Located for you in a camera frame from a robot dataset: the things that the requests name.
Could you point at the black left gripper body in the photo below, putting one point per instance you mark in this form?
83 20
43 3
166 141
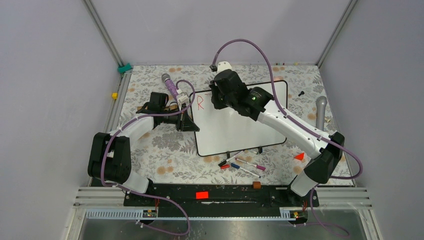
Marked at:
180 121

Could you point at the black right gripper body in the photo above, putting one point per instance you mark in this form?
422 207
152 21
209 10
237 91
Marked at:
221 101

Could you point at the white black-framed whiteboard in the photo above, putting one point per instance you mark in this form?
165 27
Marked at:
224 130

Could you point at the red marker cap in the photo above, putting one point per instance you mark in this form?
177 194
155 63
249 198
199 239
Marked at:
224 166

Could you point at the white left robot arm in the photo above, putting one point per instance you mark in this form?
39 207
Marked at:
110 157

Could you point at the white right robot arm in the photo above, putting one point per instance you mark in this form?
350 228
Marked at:
323 148

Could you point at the black whiteboard marker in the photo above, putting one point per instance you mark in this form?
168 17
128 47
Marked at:
229 158

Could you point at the blue whiteboard marker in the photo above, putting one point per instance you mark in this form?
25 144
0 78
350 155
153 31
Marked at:
244 170

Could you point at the pink whiteboard marker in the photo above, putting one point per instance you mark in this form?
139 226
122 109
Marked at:
262 168

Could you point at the floral table mat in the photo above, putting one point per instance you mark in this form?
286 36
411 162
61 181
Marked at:
166 155

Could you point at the purple toy microphone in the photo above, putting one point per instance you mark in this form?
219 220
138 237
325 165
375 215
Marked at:
166 79

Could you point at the red rectangular tape marker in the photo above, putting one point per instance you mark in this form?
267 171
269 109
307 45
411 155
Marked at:
200 195

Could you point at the yellow cube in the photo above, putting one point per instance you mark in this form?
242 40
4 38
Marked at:
114 95

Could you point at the teal corner clip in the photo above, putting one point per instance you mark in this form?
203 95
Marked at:
124 68

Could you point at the small brown block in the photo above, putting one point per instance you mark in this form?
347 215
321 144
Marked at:
256 185

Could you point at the grey toy microphone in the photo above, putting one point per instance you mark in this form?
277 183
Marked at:
321 104

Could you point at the red triangular block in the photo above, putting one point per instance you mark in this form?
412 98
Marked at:
300 156

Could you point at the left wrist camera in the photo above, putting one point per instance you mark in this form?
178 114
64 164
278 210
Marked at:
183 100

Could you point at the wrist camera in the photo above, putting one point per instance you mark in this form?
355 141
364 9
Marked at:
183 100
220 67

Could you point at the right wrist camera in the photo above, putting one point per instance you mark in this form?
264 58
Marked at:
220 67

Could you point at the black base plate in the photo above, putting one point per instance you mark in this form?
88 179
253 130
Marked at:
222 196

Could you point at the white cable duct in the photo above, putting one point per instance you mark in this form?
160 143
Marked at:
207 213

